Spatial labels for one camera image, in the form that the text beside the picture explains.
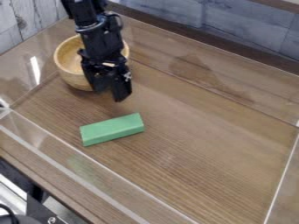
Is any black table frame bracket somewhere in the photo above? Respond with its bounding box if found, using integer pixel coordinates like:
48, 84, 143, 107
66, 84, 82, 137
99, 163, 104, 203
26, 193, 76, 224

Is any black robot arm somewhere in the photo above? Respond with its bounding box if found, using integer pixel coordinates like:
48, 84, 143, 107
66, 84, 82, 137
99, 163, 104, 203
60, 0, 132, 102

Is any wooden bowl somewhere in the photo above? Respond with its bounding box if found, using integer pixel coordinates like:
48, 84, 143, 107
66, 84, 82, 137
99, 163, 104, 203
52, 34, 131, 92

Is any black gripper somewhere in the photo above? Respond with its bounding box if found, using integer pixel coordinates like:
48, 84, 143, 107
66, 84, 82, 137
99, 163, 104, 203
75, 14, 132, 102

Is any green rectangular block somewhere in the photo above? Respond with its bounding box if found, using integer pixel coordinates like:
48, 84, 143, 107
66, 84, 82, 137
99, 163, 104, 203
79, 113, 146, 146

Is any black cable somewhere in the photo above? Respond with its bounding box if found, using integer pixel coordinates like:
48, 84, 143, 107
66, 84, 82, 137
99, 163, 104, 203
0, 203, 19, 224

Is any clear acrylic tray wall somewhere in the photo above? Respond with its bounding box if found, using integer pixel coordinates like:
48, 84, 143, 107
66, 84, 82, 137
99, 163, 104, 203
0, 105, 200, 224

